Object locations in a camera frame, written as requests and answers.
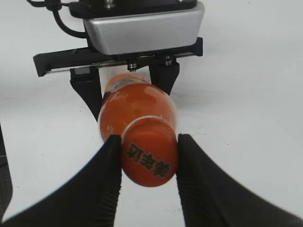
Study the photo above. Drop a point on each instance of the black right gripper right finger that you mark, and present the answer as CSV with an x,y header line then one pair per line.
x,y
211,198

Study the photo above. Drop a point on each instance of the orange bottle cap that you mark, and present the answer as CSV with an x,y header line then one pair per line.
x,y
149,151

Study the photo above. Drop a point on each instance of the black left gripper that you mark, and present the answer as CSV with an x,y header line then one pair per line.
x,y
85,79

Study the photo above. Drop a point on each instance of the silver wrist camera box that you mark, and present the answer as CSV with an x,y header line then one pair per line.
x,y
145,32

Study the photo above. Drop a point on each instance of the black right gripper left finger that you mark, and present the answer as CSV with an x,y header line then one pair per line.
x,y
89,199

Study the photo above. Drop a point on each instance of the orange soda plastic bottle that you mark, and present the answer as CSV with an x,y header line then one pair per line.
x,y
128,97

